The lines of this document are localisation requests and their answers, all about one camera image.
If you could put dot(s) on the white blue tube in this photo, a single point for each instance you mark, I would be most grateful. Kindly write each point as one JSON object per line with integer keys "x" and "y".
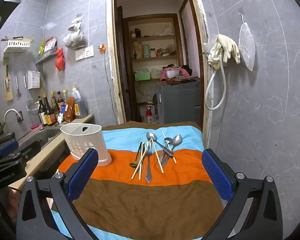
{"x": 61, "y": 115}

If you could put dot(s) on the metal pot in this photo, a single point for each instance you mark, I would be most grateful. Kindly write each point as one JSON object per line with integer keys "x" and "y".
{"x": 173, "y": 73}

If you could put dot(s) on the orange plug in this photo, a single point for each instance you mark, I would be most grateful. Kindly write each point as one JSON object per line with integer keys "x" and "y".
{"x": 102, "y": 48}

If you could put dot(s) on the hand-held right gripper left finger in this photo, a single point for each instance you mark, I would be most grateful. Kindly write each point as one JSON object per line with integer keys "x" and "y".
{"x": 82, "y": 172}

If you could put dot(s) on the dark sauce bottle black cap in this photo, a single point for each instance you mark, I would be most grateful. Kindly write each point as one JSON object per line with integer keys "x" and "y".
{"x": 41, "y": 113}

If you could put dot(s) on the metal fork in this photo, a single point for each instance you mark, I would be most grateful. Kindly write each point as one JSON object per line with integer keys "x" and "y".
{"x": 148, "y": 170}

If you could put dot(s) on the white plastic basket shelf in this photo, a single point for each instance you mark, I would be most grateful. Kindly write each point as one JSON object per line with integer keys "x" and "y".
{"x": 16, "y": 44}

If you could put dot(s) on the hanging metal peeler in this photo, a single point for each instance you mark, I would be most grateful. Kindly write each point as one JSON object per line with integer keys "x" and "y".
{"x": 18, "y": 90}

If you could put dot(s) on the steel sink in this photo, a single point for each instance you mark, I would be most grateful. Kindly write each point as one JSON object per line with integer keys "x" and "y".
{"x": 47, "y": 135}

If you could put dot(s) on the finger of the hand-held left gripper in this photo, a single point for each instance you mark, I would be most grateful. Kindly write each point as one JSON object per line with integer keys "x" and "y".
{"x": 30, "y": 153}
{"x": 8, "y": 148}

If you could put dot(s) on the worn door frame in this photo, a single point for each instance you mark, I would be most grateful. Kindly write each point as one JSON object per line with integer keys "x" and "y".
{"x": 110, "y": 55}

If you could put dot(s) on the sauce bottle red cap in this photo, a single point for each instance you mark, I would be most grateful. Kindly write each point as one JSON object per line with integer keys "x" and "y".
{"x": 60, "y": 101}

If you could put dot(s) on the black range hood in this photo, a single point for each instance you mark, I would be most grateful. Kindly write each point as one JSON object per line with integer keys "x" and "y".
{"x": 0, "y": 20}

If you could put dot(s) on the small metal ladle spoon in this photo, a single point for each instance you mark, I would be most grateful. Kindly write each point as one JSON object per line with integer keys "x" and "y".
{"x": 133, "y": 165}

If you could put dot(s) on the clear hanging plastic bag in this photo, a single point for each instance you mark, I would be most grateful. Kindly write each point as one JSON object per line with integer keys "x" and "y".
{"x": 75, "y": 38}

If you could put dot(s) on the red white bag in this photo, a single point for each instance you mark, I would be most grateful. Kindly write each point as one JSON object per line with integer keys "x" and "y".
{"x": 150, "y": 115}

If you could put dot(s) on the white plastic utensil holder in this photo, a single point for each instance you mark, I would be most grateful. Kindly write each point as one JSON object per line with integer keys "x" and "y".
{"x": 90, "y": 135}

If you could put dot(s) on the wooden chopstick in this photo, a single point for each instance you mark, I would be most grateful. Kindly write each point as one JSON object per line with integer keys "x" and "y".
{"x": 139, "y": 166}
{"x": 141, "y": 172}
{"x": 160, "y": 165}
{"x": 174, "y": 159}

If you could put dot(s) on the hanging metal strainer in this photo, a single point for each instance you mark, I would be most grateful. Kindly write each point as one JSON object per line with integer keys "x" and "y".
{"x": 32, "y": 106}

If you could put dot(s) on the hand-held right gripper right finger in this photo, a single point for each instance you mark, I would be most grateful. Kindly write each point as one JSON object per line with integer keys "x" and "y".
{"x": 217, "y": 177}

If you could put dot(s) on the metal wall hook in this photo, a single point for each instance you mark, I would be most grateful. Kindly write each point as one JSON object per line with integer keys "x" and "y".
{"x": 242, "y": 17}

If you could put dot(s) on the wooden shelf cabinet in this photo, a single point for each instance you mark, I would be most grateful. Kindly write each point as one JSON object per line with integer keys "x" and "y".
{"x": 152, "y": 38}

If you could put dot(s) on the dark sauce bottle yellow label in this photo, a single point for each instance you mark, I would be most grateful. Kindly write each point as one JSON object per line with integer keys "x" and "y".
{"x": 49, "y": 116}

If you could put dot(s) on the grey cabinet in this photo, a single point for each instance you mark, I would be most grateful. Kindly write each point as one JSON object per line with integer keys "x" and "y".
{"x": 177, "y": 102}

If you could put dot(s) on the white wall socket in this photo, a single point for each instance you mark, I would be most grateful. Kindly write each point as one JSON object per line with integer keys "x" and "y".
{"x": 85, "y": 53}

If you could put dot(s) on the sauce bottle yellow cap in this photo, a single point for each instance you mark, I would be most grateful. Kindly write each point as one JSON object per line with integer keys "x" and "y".
{"x": 54, "y": 105}

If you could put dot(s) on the green box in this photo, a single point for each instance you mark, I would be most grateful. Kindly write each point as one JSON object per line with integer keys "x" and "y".
{"x": 142, "y": 76}

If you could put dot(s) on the white wall box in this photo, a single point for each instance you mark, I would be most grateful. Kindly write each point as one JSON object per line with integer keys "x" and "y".
{"x": 34, "y": 80}

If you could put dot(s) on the pale green jar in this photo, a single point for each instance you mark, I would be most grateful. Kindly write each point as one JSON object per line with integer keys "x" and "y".
{"x": 146, "y": 51}

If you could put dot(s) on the striped blue orange brown towel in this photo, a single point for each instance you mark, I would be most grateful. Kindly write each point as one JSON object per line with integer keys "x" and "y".
{"x": 140, "y": 205}

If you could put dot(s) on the pink cloth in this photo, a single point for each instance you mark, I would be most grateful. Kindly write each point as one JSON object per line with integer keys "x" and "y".
{"x": 163, "y": 73}

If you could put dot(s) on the dark wooden door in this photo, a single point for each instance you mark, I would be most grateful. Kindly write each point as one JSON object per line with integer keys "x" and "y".
{"x": 121, "y": 67}

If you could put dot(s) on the metal faucet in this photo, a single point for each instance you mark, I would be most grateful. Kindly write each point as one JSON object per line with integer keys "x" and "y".
{"x": 10, "y": 111}

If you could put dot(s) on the white mesh bag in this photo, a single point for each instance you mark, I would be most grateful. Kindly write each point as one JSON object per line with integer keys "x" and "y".
{"x": 247, "y": 47}

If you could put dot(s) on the metal wall shelf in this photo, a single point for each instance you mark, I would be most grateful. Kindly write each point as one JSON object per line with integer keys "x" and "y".
{"x": 46, "y": 55}

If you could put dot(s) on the white rubber gloves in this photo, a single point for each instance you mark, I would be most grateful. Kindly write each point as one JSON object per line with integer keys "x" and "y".
{"x": 225, "y": 47}

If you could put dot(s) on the large metal spoon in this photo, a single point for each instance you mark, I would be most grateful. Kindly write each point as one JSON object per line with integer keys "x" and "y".
{"x": 151, "y": 136}

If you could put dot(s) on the slim bottle yellow cap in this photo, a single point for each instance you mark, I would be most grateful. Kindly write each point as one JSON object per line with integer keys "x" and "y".
{"x": 64, "y": 96}

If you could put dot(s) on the yellow green packet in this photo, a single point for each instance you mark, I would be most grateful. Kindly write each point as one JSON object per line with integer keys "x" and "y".
{"x": 41, "y": 47}

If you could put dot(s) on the wooden cutting board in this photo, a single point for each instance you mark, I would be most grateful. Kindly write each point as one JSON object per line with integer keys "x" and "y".
{"x": 8, "y": 87}

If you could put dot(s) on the red plastic bag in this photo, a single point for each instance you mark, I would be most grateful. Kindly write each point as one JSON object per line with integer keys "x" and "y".
{"x": 60, "y": 60}

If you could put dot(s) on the red white packet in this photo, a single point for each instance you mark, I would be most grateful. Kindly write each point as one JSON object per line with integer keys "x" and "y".
{"x": 50, "y": 43}

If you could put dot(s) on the pink sponge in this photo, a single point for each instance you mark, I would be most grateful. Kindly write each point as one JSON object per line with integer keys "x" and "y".
{"x": 35, "y": 127}

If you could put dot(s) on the orange brown packet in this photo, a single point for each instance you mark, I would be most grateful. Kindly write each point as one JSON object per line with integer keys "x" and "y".
{"x": 69, "y": 110}

